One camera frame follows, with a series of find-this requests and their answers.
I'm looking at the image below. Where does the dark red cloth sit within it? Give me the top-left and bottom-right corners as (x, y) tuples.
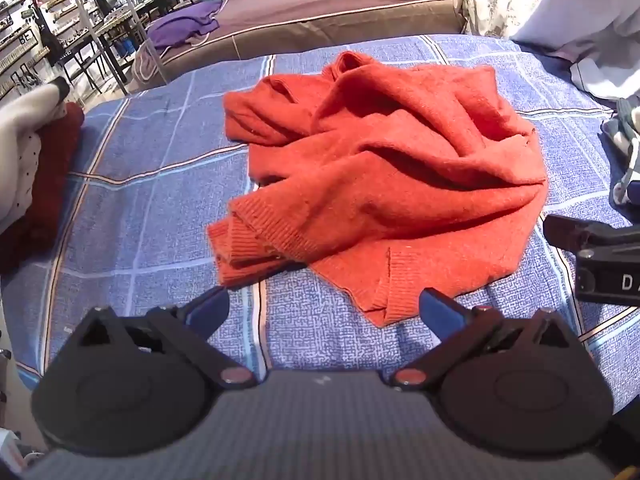
(0, 101), (86, 276)

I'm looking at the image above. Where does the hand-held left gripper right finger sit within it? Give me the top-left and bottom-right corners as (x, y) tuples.
(389, 287), (572, 392)

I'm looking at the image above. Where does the purple garment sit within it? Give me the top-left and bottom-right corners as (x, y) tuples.
(147, 0), (226, 51)

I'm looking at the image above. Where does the blue white striped cloth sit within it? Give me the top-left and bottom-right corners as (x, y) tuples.
(600, 97), (640, 207)

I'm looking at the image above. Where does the plain white cloth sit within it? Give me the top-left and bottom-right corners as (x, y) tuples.
(510, 0), (640, 102)

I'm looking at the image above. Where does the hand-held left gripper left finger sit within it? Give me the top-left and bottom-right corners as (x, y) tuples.
(75, 287), (258, 392)

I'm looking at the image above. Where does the brown mattress bed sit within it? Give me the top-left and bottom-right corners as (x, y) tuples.
(132, 0), (468, 93)

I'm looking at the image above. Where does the orange knit sweater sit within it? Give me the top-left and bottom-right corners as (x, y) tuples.
(206, 51), (547, 329)

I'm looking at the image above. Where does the white dotted cloth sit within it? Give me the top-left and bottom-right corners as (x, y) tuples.
(0, 80), (71, 233)

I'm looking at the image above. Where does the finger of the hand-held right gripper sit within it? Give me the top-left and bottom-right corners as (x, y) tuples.
(543, 214), (640, 262)

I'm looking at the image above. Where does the blue plaid bed sheet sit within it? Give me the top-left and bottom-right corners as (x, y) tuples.
(0, 34), (640, 413)

